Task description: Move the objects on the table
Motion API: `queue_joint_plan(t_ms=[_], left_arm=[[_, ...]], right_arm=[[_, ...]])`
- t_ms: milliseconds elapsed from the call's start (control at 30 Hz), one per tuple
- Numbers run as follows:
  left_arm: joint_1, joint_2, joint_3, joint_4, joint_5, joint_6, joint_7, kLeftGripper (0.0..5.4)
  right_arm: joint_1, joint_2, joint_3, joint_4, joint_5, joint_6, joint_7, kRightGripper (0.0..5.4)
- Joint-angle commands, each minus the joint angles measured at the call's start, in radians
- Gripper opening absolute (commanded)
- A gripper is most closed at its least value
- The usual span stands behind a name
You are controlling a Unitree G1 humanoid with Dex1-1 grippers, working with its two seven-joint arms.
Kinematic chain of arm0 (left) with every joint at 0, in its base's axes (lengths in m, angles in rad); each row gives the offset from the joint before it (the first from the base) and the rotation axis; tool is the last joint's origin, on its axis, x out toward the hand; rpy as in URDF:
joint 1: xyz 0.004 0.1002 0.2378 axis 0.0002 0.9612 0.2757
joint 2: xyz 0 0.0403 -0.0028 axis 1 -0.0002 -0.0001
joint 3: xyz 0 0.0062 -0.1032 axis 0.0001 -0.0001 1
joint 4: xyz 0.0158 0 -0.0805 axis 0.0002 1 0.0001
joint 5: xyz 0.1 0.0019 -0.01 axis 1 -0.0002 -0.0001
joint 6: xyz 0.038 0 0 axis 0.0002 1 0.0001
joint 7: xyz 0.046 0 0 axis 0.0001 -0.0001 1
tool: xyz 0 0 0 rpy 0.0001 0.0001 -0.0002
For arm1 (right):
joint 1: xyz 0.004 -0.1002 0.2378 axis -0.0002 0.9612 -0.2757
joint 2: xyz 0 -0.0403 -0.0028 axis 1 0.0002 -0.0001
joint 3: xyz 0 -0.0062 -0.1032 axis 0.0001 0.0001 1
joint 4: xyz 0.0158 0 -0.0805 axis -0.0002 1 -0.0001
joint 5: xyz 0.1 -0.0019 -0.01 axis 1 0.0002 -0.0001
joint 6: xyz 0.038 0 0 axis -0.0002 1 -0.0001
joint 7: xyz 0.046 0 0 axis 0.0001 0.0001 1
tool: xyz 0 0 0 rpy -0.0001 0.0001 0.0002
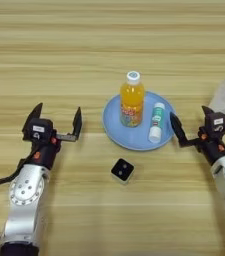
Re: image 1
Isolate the small black white cube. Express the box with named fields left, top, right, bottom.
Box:
left=110, top=157, right=135, bottom=185

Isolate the black labelled box, left gripper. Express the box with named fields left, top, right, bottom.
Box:
left=22, top=117, right=56, bottom=144

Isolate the white green glue stick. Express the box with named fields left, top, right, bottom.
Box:
left=148, top=102, right=167, bottom=144

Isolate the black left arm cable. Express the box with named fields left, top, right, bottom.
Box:
left=0, top=151, right=40, bottom=242

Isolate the black labelled box, right gripper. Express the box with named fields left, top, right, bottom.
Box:
left=203, top=111, right=225, bottom=137

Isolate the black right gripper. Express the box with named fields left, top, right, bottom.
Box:
left=169, top=105, right=225, bottom=167

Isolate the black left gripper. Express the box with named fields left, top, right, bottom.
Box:
left=21, top=102, right=83, bottom=171

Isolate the orange juice bottle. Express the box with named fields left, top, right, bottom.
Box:
left=119, top=70, right=146, bottom=128

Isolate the blue round plate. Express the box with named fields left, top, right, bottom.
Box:
left=102, top=90, right=178, bottom=152

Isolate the black labelled box, gripper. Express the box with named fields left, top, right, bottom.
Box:
left=203, top=111, right=225, bottom=137
left=22, top=117, right=56, bottom=144

